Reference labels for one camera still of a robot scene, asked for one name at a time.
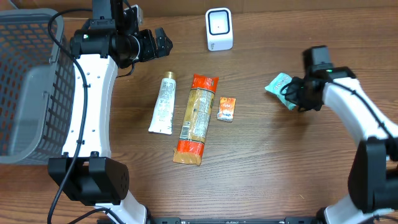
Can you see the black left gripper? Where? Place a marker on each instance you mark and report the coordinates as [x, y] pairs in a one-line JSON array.
[[147, 51]]

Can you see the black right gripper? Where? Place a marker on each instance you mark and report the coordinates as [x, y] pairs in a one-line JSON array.
[[310, 106]]

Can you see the green toilet tissue pack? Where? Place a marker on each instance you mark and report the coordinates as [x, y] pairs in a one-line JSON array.
[[276, 87]]

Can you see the orange long snack packet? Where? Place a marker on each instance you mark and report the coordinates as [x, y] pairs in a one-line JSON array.
[[191, 142]]

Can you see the white tube with gold cap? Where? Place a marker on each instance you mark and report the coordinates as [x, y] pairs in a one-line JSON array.
[[162, 117]]

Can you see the small orange sachet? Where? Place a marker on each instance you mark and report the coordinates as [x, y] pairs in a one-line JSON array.
[[226, 109]]

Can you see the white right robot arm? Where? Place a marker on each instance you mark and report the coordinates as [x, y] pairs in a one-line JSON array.
[[372, 187]]

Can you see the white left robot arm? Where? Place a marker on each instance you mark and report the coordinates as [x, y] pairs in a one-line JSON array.
[[85, 170]]

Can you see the white barcode scanner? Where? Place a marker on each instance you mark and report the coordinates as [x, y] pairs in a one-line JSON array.
[[219, 29]]

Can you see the grey plastic mesh basket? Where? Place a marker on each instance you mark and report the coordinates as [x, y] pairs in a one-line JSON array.
[[37, 87]]

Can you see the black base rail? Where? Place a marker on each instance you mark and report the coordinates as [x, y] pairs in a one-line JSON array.
[[236, 220]]

